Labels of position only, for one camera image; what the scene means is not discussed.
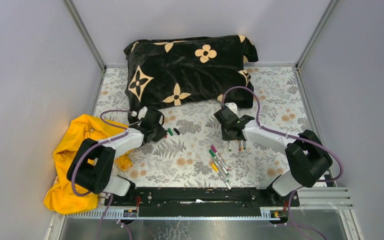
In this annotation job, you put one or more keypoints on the yellow cloth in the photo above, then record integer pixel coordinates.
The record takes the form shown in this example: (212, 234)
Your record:
(60, 197)

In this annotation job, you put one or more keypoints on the black floral pillow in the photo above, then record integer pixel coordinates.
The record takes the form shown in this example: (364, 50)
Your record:
(164, 73)

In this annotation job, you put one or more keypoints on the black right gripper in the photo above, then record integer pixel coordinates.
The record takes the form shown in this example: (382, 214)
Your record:
(225, 136)

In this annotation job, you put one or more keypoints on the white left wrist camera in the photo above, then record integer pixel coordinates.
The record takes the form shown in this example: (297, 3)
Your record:
(140, 114)

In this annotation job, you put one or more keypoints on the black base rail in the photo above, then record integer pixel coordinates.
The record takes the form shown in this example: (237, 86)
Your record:
(207, 202)

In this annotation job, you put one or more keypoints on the green pen cap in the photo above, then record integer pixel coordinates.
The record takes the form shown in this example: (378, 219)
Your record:
(170, 131)

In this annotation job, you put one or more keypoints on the yellow cap marker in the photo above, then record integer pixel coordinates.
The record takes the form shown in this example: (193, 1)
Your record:
(221, 175)

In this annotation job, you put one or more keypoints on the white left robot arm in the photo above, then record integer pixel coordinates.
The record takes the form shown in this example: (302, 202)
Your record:
(91, 171)

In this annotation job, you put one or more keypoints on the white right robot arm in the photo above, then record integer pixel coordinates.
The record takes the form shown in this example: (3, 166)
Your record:
(308, 160)

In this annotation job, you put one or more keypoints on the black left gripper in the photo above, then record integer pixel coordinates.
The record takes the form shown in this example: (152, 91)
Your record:
(162, 134)

